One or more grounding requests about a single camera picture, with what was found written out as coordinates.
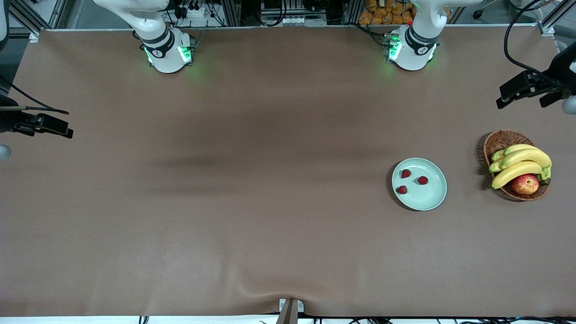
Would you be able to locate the pale green round plate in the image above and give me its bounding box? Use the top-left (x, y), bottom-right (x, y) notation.
top-left (391, 157), bottom-right (448, 212)

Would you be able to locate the brown wicker basket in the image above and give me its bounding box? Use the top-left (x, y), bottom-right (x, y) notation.
top-left (483, 130), bottom-right (550, 202)

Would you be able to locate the yellow banana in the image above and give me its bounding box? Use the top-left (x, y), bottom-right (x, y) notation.
top-left (491, 161), bottom-right (544, 190)
top-left (500, 148), bottom-right (552, 170)
top-left (503, 144), bottom-right (540, 156)

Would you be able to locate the aluminium corner strut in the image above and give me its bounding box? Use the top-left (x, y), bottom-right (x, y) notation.
top-left (9, 0), bottom-right (42, 43)
top-left (538, 0), bottom-right (568, 36)

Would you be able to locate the red apple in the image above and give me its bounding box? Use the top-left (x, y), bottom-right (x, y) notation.
top-left (512, 174), bottom-right (540, 195)

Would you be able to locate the pile of orange buns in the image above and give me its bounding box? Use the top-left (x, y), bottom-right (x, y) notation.
top-left (359, 0), bottom-right (417, 25)

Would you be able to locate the white power strip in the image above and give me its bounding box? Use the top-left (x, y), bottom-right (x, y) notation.
top-left (178, 4), bottom-right (216, 19)

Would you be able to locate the table cloth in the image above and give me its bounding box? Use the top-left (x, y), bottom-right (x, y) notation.
top-left (0, 25), bottom-right (576, 318)

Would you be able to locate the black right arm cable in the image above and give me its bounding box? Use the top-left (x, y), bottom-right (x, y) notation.
top-left (0, 74), bottom-right (69, 114)

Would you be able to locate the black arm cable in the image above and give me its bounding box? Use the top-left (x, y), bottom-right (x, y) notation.
top-left (0, 74), bottom-right (69, 114)
top-left (503, 0), bottom-right (558, 84)

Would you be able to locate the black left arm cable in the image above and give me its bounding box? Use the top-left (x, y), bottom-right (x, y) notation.
top-left (503, 0), bottom-right (558, 84)

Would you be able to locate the aluminium frame post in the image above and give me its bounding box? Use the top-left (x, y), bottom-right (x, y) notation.
top-left (344, 0), bottom-right (364, 25)
top-left (220, 0), bottom-right (241, 27)

